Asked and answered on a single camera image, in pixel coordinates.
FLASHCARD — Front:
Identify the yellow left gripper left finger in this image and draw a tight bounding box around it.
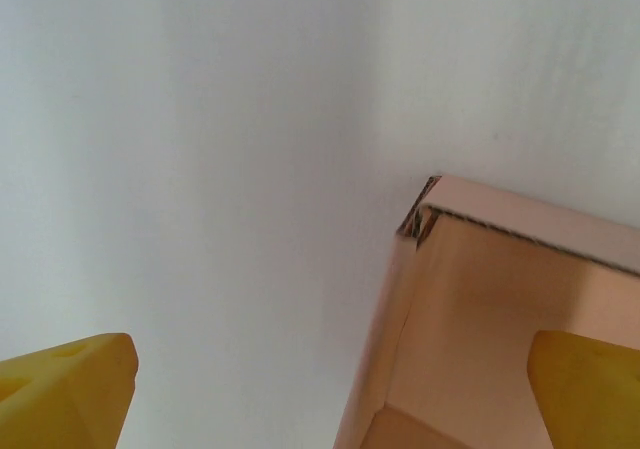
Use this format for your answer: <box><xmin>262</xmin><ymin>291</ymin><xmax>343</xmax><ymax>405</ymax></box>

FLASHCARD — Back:
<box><xmin>0</xmin><ymin>332</ymin><xmax>140</xmax><ymax>449</ymax></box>

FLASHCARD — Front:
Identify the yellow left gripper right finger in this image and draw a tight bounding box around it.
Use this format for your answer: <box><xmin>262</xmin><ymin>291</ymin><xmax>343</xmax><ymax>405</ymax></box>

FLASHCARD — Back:
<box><xmin>528</xmin><ymin>329</ymin><xmax>640</xmax><ymax>449</ymax></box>

